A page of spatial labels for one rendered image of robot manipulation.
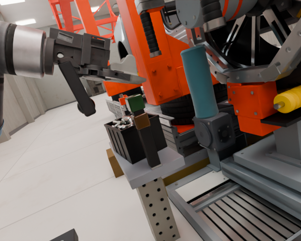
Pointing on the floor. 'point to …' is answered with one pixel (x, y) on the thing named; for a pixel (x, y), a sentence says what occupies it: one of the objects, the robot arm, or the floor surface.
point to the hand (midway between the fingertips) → (140, 82)
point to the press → (95, 89)
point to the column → (158, 210)
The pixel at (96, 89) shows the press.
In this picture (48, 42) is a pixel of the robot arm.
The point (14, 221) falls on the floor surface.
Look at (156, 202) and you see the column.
